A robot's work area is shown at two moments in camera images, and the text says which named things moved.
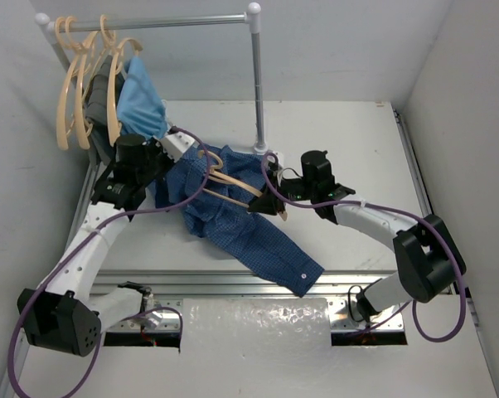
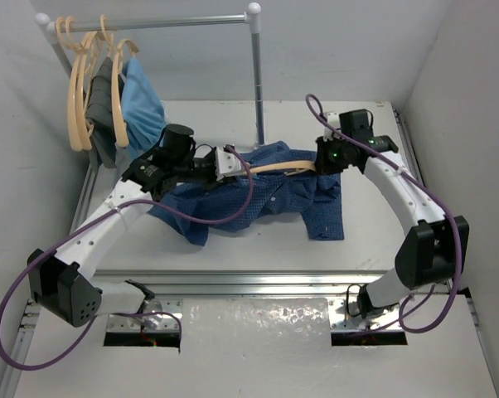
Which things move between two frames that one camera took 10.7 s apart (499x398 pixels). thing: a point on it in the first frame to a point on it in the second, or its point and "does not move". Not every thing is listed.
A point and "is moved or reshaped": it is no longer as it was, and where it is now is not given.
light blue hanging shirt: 141,109 does not move
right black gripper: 266,204 to 324,166
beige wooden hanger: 218,175 to 292,168
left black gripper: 157,157 to 210,167
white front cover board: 277,348 does not move
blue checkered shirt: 212,187 is moved or reshaped
